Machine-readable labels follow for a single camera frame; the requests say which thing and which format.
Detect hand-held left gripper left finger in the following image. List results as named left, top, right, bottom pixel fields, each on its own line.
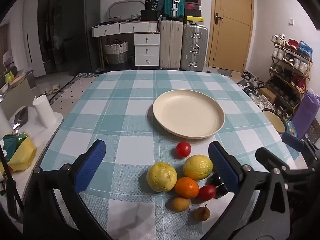
left=22, top=139, right=113, bottom=240

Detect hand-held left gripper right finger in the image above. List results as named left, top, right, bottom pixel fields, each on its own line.
left=200, top=141, right=292, bottom=240

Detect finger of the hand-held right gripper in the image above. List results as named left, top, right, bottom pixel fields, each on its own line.
left=255, top=147, right=320, bottom=179
left=282, top=132, right=320, bottom=161

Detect yellow lemon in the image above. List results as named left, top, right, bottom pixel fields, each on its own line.
left=146, top=162, right=178, bottom=193
left=183, top=154, right=214, bottom=181

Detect orange mandarin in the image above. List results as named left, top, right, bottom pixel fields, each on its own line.
left=174, top=177, right=200, bottom=199

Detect brown longan with stem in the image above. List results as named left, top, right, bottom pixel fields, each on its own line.
left=194, top=204, right=211, bottom=222

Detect cream round plate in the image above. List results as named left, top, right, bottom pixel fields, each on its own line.
left=153, top=89, right=225, bottom=139

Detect blue tin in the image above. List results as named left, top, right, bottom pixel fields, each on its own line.
left=286, top=120, right=298, bottom=138

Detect dark purple plum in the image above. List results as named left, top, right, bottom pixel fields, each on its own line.
left=211, top=172, right=223, bottom=187
left=215, top=184, right=229, bottom=198

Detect enamel bowl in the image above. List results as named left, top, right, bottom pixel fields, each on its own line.
left=262, top=108, right=287, bottom=133

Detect large red tomato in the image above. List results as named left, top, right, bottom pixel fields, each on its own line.
left=197, top=185, right=217, bottom=202

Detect purple bag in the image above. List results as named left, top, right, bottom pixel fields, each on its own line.
left=291, top=89, right=320, bottom=138

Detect small red tomato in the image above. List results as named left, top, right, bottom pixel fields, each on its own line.
left=176, top=142, right=192, bottom=158

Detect cardboard box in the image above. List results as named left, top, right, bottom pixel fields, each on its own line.
left=259, top=87, right=277, bottom=103

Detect shoe rack with shoes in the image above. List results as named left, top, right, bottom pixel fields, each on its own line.
left=266, top=34, right=314, bottom=120

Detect yellow plastic bag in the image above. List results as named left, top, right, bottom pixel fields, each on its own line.
left=7, top=136, right=37, bottom=172

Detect white paper towel roll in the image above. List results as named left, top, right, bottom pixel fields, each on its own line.
left=32, top=94, right=63, bottom=128

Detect shoes on floor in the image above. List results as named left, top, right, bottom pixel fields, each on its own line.
left=236, top=70, right=265, bottom=98

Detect green packet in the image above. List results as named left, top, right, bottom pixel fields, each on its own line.
left=2, top=134, right=28, bottom=160

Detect black pole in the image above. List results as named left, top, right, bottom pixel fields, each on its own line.
left=0, top=145, right=19, bottom=220

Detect pair of slippers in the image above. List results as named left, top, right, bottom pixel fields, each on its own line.
left=41, top=84, right=61, bottom=95

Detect patterned rug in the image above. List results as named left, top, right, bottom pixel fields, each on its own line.
left=49, top=72, right=100, bottom=105

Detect woven laundry basket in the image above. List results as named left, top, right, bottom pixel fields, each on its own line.
left=104, top=40, right=129, bottom=65

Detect wooden door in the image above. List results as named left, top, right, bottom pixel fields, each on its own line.
left=207, top=0, right=254, bottom=72

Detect white drawer cabinet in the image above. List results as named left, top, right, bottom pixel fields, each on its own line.
left=134, top=33, right=160, bottom=67

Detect beige suitcase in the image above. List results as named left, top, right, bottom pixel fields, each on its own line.
left=159, top=20, right=183, bottom=70

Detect silver suitcase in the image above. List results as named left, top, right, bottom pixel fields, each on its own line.
left=180, top=24, right=209, bottom=72

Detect black refrigerator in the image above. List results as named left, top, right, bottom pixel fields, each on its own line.
left=60, top=0, right=102, bottom=72

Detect dark glass cabinet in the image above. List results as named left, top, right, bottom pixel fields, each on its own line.
left=37, top=0, right=65, bottom=75

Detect white dresser desk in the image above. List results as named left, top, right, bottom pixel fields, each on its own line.
left=91, top=21, right=160, bottom=38

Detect yellow box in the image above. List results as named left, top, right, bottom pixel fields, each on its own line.
left=186, top=16, right=204, bottom=25

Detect dark shoe box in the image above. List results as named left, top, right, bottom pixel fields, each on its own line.
left=184, top=0, right=202, bottom=17

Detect black bag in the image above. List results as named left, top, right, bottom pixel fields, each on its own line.
left=144, top=0, right=160, bottom=12

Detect white oval frame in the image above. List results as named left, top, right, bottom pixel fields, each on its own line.
left=108, top=0, right=145, bottom=19

